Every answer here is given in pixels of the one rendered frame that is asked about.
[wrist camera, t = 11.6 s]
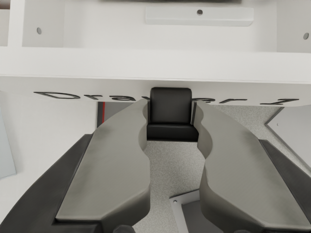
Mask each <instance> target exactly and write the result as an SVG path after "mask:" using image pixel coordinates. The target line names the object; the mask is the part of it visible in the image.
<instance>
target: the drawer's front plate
mask: <svg viewBox="0 0 311 233"><path fill-rule="evenodd" d="M153 87H181V88H189V89H191V91H192V98H212V99H215V101H211V102H210V103H208V104H214V105H247V106H280V107H297V106H304V105H311V53H281V52H238V51H195V50H152V49H89V48H47V47H4V46H0V91H4V92H9V93H14V94H18V95H22V96H27V97H31V98H37V99H42V100H67V101H100V102H133V103H135V102H137V101H138V100H140V99H143V98H142V97H148V98H150V90H151V88H153ZM34 92H55V93H65V94H72V95H76V96H78V97H80V99H56V98H52V97H48V96H45V95H41V94H37V93H34ZM84 95H90V96H92V95H101V96H102V97H94V98H97V99H98V100H94V99H91V98H88V97H86V96H84ZM109 96H128V97H133V98H134V99H135V100H136V101H131V100H130V101H120V100H113V99H112V98H113V97H109ZM227 99H247V100H246V101H243V100H236V101H229V102H226V103H223V104H220V102H222V101H225V100H227ZM278 99H299V100H295V101H291V102H285V103H280V104H283V105H269V104H271V103H276V102H281V101H283V100H278Z"/></svg>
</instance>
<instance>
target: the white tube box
mask: <svg viewBox="0 0 311 233"><path fill-rule="evenodd" d="M15 175H17V174H16V169H15V165H14V161H13V158H12V153H11V149H10V145H9V141H8V137H7V133H6V128H5V125H4V121H3V117H2V113H1V109H0V180H3V179H6V178H9V177H12V176H15Z"/></svg>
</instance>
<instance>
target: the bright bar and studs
mask: <svg viewBox="0 0 311 233"><path fill-rule="evenodd" d="M145 18H146V24H147V25H207V26H249V25H250V24H251V23H252V22H253V20H254V9H253V8H240V7H184V6H146V17H145Z"/></svg>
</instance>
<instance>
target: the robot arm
mask: <svg viewBox="0 0 311 233"><path fill-rule="evenodd" d="M148 123H150V100H147V99H144V98H143V99H140V100H138V101H137V102H135V103H133V104H132V105H130V106H128V107H126V108H125V109H123V110H121V111H120V112H118V113H116V114H115V115H113V116H112V117H110V118H109V119H107V120H106V121H105V122H104V123H102V124H101V125H100V126H99V127H98V128H97V129H96V130H95V131H94V132H93V133H92V134H84V135H83V136H82V137H81V138H80V139H79V140H78V141H77V142H76V143H75V144H74V145H73V146H72V147H71V148H70V149H69V150H68V151H67V152H66V153H65V154H64V155H62V156H61V157H60V158H59V159H58V160H57V161H56V162H55V163H54V164H53V165H52V166H51V167H50V168H49V169H48V170H47V171H46V172H45V173H44V174H42V175H41V176H40V177H39V178H38V179H37V180H36V181H35V182H34V183H33V184H32V185H31V186H30V188H29V189H28V190H27V191H26V192H25V193H24V194H23V195H22V196H21V198H20V199H19V200H18V201H17V202H16V204H15V205H14V206H13V207H12V209H11V210H10V211H9V213H8V214H7V216H6V217H5V218H4V220H3V221H2V223H1V224H0V233H136V232H135V230H134V228H133V227H132V226H133V225H135V224H136V223H138V222H139V221H140V220H141V219H143V218H144V217H145V216H147V214H148V213H149V211H150V163H149V158H148V157H147V156H146V155H145V153H144V152H143V150H144V149H145V148H146V146H147V125H148ZM191 125H194V127H195V128H196V129H197V131H198V133H199V138H198V144H197V148H198V150H199V151H200V152H201V153H202V154H203V156H204V158H205V164H204V169H203V173H202V177H201V182H200V186H199V195H200V206H201V212H202V214H203V216H204V217H205V218H206V219H207V220H209V221H210V222H211V223H213V224H214V225H215V226H217V227H218V228H219V229H221V230H222V231H223V233H311V177H310V176H309V175H308V174H306V173H305V172H304V171H303V170H302V169H300V168H299V167H298V166H297V165H296V164H295V163H293V162H292V161H291V160H290V159H289V158H288V157H286V156H285V155H284V154H283V153H282V152H281V151H280V150H279V149H277V148H276V147H275V146H274V145H273V144H272V143H270V142H269V141H268V140H261V139H258V138H257V137H256V136H255V135H254V134H253V133H252V132H251V131H250V130H248V129H247V128H246V127H245V126H243V125H242V124H241V123H239V122H238V121H237V120H235V119H234V118H232V117H230V116H228V115H226V114H225V113H223V112H221V111H220V110H218V109H216V108H215V107H213V106H211V105H209V104H208V103H206V102H204V101H202V100H198V101H192V112H191Z"/></svg>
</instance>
